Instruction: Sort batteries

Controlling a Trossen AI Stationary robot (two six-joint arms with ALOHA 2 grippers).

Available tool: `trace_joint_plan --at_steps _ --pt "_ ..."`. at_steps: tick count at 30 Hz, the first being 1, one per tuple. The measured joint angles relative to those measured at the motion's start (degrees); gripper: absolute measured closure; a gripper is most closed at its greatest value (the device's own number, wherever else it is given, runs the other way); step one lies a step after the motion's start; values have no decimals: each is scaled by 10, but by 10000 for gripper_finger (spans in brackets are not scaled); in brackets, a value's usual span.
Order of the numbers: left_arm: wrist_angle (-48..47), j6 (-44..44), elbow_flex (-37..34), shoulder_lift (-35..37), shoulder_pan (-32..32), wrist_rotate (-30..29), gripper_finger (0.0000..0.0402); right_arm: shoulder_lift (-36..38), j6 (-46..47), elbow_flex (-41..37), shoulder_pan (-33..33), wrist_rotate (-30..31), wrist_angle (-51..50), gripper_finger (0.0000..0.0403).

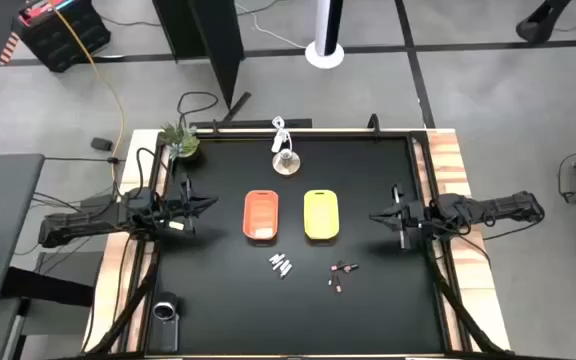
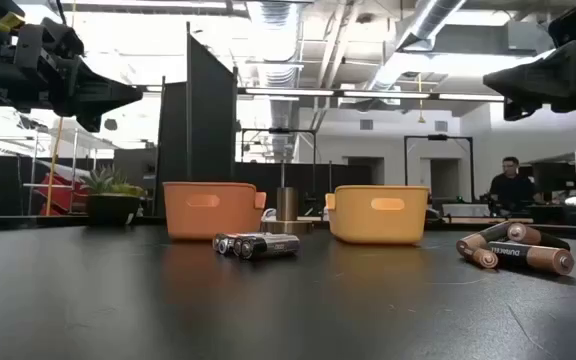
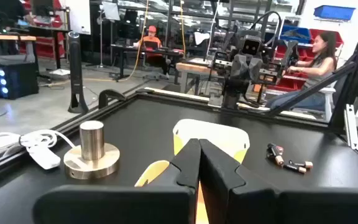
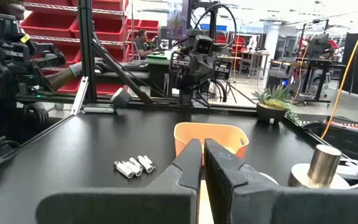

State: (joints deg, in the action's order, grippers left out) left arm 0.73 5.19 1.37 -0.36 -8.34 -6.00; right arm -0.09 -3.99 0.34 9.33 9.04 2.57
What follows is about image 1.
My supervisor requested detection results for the white floor cable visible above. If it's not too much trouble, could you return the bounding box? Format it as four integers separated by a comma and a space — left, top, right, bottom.
235, 2, 309, 50

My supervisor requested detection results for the black stand leg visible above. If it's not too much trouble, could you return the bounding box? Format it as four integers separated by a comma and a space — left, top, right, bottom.
515, 0, 574, 44

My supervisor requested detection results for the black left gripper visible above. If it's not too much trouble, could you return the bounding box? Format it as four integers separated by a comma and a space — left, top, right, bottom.
160, 174, 219, 237

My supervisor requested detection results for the round camera mount base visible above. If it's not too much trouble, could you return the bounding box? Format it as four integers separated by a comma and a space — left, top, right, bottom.
271, 148, 302, 177

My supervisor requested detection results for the white cable with adapter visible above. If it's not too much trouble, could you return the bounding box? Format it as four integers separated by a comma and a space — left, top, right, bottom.
270, 115, 293, 154

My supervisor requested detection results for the black base bar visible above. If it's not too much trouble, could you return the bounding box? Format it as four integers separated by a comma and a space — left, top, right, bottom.
190, 118, 313, 130

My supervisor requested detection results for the yellow floor cable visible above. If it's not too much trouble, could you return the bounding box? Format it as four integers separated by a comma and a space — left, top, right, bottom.
50, 0, 127, 181

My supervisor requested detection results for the black floor cable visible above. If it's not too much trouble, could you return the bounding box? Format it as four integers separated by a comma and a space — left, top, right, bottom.
176, 90, 219, 126

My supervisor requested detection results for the grey desk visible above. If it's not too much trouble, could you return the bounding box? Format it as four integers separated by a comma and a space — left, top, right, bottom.
0, 152, 47, 306

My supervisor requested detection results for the orange plastic bin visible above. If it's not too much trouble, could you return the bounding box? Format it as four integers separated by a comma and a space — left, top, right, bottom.
241, 188, 280, 242

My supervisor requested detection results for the black table frame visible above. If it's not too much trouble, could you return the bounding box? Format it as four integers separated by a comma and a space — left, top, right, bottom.
82, 113, 512, 360

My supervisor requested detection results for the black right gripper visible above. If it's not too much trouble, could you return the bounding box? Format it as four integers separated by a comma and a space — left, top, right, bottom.
369, 183, 439, 250

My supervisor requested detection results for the silver black camera device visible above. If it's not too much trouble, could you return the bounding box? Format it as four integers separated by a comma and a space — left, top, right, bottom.
151, 292, 182, 354

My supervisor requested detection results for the black partition panel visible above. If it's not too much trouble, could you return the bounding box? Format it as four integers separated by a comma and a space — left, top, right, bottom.
151, 0, 252, 124

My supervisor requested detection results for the black plastic crate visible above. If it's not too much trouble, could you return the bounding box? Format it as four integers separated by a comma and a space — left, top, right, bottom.
17, 0, 112, 74

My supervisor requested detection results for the potted succulent plant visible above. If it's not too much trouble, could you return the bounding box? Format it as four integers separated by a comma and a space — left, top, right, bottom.
157, 122, 202, 162

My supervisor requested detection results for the white pole with round base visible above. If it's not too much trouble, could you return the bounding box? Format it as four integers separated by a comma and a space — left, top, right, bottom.
304, 0, 345, 70

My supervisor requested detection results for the yellow plastic bin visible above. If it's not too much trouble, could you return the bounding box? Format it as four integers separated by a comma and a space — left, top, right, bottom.
302, 188, 341, 241

